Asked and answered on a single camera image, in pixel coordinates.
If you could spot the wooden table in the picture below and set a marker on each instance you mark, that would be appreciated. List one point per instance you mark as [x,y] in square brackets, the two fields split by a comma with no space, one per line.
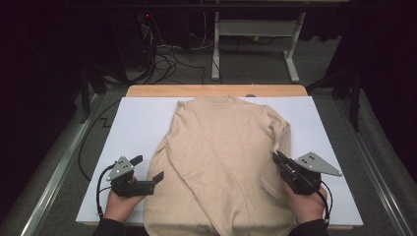
[213,90]

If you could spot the dark computer tower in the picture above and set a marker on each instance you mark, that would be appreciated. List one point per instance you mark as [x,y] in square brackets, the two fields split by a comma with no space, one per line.
[131,39]

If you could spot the person's right hand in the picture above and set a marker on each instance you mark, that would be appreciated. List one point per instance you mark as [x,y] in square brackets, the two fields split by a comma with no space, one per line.
[306,208]

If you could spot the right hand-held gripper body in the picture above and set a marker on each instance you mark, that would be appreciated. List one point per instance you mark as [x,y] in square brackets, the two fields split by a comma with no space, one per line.
[305,177]

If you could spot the white metal desk frame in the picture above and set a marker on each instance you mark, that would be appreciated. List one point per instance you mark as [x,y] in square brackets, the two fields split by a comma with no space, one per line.
[255,28]

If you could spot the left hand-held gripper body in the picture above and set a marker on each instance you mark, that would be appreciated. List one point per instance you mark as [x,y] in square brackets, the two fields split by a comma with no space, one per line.
[134,187]

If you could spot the white table cover sheet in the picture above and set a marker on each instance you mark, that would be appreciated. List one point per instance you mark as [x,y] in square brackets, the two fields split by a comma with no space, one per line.
[131,131]

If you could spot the small yellow object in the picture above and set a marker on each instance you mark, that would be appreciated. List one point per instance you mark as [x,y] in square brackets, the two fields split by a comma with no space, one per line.
[255,38]

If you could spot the aluminium rail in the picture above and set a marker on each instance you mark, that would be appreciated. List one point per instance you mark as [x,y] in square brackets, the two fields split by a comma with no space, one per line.
[55,177]
[377,177]

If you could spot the person's left hand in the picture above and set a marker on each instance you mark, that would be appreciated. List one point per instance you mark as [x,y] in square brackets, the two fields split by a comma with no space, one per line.
[123,206]

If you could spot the beige knit sweater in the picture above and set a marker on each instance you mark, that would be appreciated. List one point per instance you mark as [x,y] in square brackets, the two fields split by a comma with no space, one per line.
[223,157]

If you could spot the black metal stand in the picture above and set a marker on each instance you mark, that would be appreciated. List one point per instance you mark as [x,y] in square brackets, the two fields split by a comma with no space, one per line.
[86,98]
[354,105]

